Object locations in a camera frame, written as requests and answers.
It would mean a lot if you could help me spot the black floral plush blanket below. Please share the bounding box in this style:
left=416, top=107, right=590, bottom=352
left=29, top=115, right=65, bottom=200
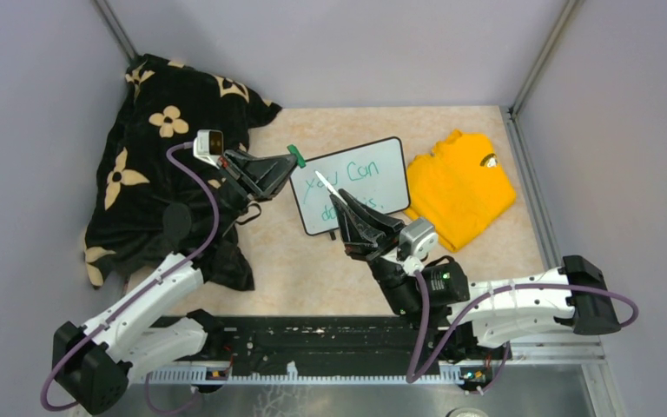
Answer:
left=83, top=54, right=281, bottom=291

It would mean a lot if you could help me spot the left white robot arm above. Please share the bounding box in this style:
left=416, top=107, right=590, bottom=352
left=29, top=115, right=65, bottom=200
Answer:
left=40, top=184, right=226, bottom=415

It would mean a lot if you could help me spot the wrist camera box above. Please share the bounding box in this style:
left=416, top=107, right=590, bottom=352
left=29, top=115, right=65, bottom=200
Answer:
left=192, top=129, right=224, bottom=168
left=397, top=217, right=439, bottom=261

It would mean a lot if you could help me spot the yellow folded sweatshirt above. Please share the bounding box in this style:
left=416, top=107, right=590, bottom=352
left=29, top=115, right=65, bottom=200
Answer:
left=404, top=129, right=517, bottom=253

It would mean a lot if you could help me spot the aluminium frame post right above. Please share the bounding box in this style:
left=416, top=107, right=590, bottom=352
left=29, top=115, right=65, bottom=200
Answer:
left=510, top=0, right=584, bottom=120

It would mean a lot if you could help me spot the green whiteboard marker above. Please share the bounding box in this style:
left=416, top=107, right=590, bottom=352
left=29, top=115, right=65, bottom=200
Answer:
left=314, top=170, right=347, bottom=205

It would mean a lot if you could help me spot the black framed whiteboard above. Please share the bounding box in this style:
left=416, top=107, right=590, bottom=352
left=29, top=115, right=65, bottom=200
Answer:
left=291, top=136, right=410, bottom=235

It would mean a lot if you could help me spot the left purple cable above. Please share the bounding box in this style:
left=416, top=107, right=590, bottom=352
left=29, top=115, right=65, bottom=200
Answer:
left=40, top=141, right=221, bottom=417

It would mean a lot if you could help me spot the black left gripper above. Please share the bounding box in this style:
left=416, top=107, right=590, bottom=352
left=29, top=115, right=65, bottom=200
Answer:
left=209, top=149, right=303, bottom=238

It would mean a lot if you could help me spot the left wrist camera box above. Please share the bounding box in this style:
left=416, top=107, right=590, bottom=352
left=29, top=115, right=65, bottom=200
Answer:
left=192, top=129, right=224, bottom=168

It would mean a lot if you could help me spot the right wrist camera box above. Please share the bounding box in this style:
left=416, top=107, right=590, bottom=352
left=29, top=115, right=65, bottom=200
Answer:
left=397, top=217, right=439, bottom=261

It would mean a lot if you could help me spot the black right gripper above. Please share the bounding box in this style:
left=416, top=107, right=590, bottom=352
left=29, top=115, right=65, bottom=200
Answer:
left=333, top=189, right=425, bottom=315

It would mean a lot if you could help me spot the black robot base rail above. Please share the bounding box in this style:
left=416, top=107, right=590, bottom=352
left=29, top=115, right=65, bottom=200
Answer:
left=132, top=314, right=513, bottom=386

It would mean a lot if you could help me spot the green marker cap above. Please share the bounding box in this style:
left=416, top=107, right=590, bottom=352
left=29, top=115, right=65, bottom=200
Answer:
left=287, top=144, right=306, bottom=169

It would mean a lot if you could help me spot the aluminium frame post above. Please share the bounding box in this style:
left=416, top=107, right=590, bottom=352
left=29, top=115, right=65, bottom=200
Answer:
left=90, top=0, right=138, bottom=63
left=510, top=0, right=584, bottom=120

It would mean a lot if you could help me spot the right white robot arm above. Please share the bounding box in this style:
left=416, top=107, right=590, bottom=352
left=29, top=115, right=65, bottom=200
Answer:
left=329, top=189, right=623, bottom=358

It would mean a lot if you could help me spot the aluminium frame post left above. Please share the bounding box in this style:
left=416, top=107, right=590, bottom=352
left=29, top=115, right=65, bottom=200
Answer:
left=90, top=0, right=138, bottom=63

